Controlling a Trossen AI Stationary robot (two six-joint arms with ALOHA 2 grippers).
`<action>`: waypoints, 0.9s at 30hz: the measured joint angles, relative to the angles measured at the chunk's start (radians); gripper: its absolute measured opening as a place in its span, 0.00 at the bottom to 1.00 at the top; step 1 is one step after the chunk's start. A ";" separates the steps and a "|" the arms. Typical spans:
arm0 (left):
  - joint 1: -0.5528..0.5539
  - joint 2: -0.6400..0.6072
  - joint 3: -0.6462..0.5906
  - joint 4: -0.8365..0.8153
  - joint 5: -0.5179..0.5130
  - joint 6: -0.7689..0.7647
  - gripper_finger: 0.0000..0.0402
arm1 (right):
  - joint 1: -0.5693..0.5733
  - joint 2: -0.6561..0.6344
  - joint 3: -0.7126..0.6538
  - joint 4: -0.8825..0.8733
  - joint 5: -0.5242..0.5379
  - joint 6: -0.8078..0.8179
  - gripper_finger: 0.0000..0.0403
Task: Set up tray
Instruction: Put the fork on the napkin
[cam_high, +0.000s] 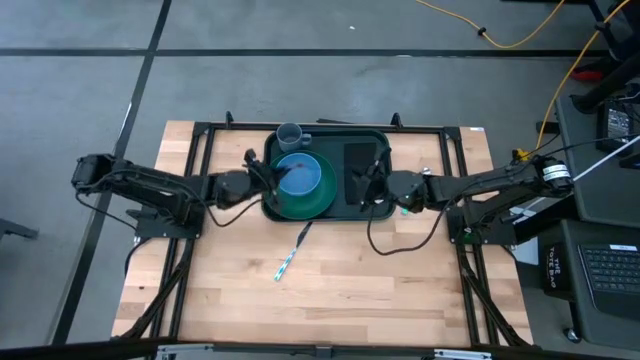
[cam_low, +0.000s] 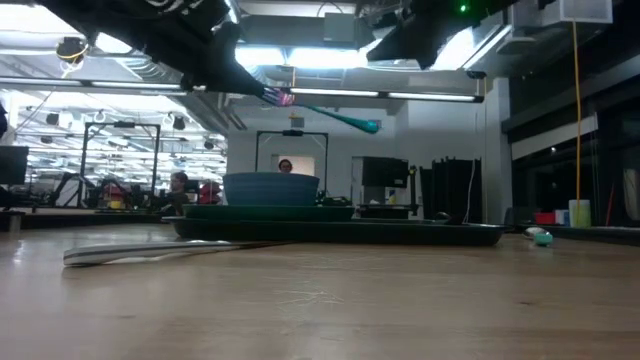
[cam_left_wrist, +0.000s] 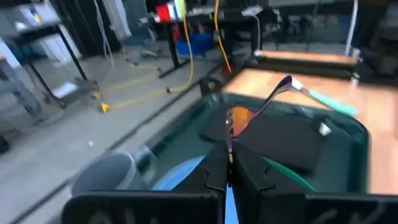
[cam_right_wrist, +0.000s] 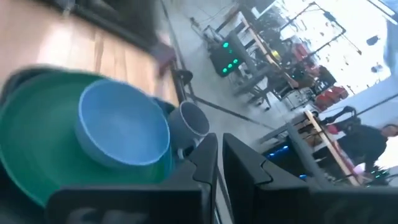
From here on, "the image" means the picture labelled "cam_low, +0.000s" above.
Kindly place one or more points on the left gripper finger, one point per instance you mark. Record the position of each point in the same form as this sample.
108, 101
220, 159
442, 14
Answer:
227, 55
225, 85

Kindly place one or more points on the blue bowl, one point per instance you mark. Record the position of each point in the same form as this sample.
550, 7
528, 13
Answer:
270, 190

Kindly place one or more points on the green plate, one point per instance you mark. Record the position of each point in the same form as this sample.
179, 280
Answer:
270, 213

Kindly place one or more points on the dark green plastic tray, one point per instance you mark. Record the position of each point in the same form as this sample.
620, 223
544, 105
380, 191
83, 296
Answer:
325, 233

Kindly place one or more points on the long linear light fixture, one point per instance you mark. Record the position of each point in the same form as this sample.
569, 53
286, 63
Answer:
330, 92

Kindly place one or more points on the person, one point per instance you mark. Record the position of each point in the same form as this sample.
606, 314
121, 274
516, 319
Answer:
285, 166
178, 192

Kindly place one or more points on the red background object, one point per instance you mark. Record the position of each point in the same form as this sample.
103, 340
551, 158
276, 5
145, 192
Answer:
210, 192

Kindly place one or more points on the black round hanging fixture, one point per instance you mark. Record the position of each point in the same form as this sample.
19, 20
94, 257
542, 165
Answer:
72, 50

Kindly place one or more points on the black monitor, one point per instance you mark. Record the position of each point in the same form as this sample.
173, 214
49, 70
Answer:
385, 171
12, 165

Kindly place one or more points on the black curtain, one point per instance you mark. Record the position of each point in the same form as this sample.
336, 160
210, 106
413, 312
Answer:
450, 190

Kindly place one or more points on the red bin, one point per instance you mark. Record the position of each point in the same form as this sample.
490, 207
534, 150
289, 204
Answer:
545, 218

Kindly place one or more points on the white and blue box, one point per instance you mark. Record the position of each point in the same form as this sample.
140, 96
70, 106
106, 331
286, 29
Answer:
562, 217

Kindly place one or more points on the white and green container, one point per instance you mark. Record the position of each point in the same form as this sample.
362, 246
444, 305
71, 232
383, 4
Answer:
580, 212

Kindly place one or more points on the black gantry frame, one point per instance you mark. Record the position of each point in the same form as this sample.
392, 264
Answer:
291, 133
122, 124

